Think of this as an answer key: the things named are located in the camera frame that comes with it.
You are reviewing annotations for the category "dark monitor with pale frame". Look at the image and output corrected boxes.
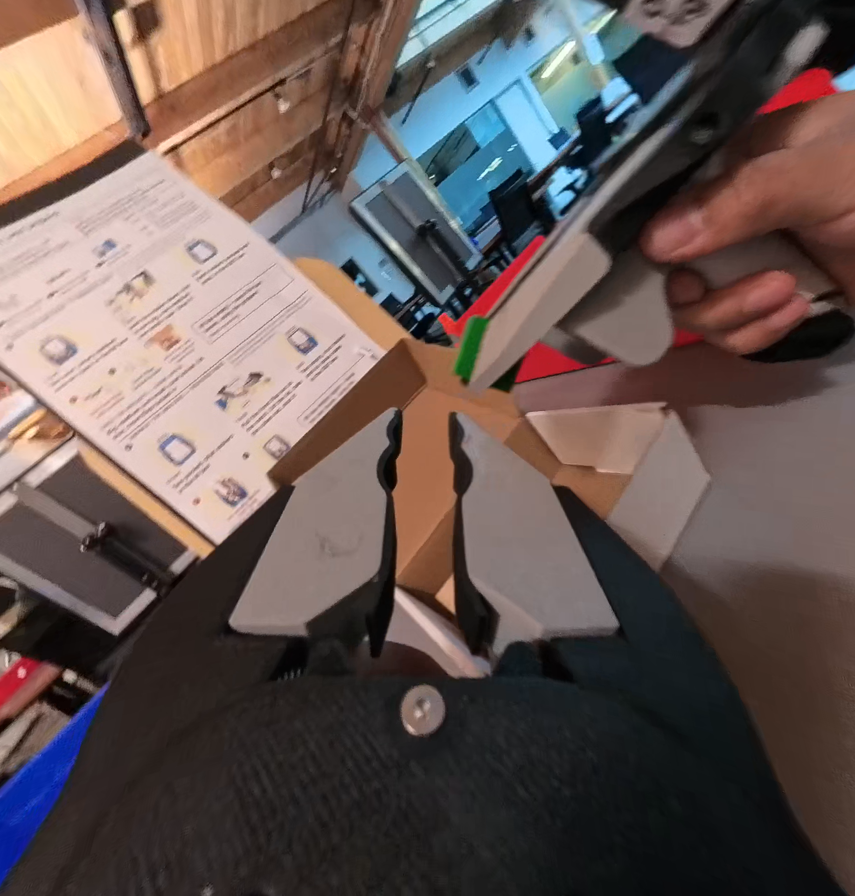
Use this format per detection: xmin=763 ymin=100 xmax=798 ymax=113
xmin=0 ymin=455 xmax=197 ymax=634

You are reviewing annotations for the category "small red bin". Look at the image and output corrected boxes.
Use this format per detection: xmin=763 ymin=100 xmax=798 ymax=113
xmin=0 ymin=658 xmax=63 ymax=725

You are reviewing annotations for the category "white cardboard mailer box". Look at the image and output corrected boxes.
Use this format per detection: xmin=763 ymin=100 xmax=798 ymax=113
xmin=268 ymin=258 xmax=711 ymax=679

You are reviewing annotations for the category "blue plastic bin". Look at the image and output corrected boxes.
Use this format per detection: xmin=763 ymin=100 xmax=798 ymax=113
xmin=0 ymin=682 xmax=110 ymax=896

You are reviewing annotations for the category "instruction sheet on stand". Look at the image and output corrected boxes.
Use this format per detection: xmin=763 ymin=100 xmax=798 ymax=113
xmin=0 ymin=136 xmax=389 ymax=559

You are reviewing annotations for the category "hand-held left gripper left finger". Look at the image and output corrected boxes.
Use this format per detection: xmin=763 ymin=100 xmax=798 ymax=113
xmin=228 ymin=408 xmax=404 ymax=659

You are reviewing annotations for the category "green wooden cube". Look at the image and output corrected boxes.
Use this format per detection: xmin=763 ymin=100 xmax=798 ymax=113
xmin=453 ymin=316 xmax=519 ymax=392

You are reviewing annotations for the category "person's right hand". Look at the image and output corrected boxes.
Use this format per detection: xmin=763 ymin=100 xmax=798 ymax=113
xmin=639 ymin=87 xmax=855 ymax=356

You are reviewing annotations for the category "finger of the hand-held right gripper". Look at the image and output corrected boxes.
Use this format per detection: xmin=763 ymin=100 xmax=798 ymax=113
xmin=464 ymin=233 xmax=674 ymax=392

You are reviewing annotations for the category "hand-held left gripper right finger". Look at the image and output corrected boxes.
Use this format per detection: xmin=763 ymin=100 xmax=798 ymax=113
xmin=448 ymin=412 xmax=620 ymax=657

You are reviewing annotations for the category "red plastic bin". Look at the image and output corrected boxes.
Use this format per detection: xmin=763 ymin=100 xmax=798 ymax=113
xmin=438 ymin=66 xmax=841 ymax=386

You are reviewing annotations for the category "printed instruction sheet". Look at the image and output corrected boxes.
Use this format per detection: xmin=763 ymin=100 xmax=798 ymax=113
xmin=0 ymin=150 xmax=386 ymax=547

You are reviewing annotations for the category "framed monitor on stand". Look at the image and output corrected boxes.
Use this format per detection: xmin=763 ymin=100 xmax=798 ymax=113
xmin=350 ymin=160 xmax=484 ymax=303

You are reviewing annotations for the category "black office chair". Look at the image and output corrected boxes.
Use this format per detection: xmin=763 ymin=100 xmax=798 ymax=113
xmin=487 ymin=171 xmax=560 ymax=246

